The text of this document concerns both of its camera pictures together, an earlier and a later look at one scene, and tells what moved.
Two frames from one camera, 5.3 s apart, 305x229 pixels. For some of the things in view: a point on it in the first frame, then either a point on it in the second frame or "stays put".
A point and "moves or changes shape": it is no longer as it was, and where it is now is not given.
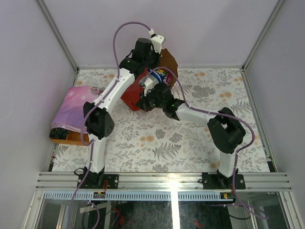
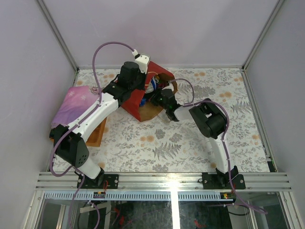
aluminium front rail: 184,186 stays put
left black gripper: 154,58 to 141,81
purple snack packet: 168,78 moves or changes shape
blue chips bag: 157,77 moves or changes shape
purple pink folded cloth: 70,115 stays put
